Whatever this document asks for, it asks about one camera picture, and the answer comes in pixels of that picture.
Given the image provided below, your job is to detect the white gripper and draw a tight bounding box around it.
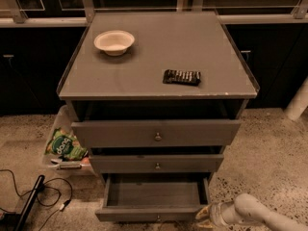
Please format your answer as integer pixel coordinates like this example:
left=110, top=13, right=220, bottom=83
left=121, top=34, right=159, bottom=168
left=195, top=201, right=236, bottom=229

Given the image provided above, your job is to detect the grey bottom drawer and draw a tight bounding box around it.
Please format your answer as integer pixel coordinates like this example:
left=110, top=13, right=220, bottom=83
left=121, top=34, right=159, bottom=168
left=95, top=173, right=210, bottom=222

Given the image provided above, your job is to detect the grey drawer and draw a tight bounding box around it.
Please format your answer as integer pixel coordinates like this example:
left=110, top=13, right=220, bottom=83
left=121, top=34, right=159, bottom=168
left=95, top=173, right=210, bottom=222
left=90, top=154, right=223, bottom=173
left=71, top=119, right=241, bottom=148

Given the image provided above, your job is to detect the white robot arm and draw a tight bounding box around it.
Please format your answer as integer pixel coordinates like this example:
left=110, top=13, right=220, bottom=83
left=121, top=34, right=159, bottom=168
left=195, top=193, right=308, bottom=231

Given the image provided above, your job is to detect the grey top drawer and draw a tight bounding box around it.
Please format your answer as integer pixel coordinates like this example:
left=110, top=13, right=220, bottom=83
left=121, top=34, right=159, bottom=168
left=71, top=119, right=241, bottom=148

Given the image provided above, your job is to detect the grey middle drawer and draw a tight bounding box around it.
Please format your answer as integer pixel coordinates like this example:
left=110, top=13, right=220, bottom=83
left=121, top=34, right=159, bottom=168
left=90, top=154, right=223, bottom=173

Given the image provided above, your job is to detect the grey drawer cabinet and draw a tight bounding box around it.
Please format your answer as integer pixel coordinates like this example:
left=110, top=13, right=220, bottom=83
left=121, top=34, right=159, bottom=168
left=56, top=11, right=260, bottom=194

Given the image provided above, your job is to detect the dark snack bar wrapper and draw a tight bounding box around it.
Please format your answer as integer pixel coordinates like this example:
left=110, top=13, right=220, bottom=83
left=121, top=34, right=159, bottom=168
left=163, top=69, right=201, bottom=86

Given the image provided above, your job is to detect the clear plastic bin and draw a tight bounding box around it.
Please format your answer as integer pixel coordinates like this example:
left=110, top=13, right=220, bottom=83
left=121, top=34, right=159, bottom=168
left=41, top=105, right=94, bottom=177

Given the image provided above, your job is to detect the green chip bag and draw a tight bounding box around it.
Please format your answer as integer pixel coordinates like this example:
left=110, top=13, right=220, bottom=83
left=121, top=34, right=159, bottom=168
left=45, top=127, right=87, bottom=161

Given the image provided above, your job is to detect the black bar on floor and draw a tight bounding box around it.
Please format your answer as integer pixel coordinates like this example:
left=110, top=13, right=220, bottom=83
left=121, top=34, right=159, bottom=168
left=13, top=175, right=45, bottom=231

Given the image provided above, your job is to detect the white paper bowl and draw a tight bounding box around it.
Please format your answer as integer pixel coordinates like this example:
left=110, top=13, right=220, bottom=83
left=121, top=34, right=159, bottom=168
left=93, top=30, right=135, bottom=56

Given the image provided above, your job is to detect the metal window railing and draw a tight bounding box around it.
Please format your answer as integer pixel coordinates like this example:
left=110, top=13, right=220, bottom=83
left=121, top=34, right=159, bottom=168
left=1, top=0, right=308, bottom=27

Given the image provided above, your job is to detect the black floor cable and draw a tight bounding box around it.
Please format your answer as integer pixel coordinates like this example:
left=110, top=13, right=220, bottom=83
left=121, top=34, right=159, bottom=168
left=0, top=168, right=74, bottom=231

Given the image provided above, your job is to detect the white cylindrical post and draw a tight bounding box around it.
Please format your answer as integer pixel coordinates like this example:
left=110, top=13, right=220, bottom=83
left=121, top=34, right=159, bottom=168
left=285, top=77, right=308, bottom=120

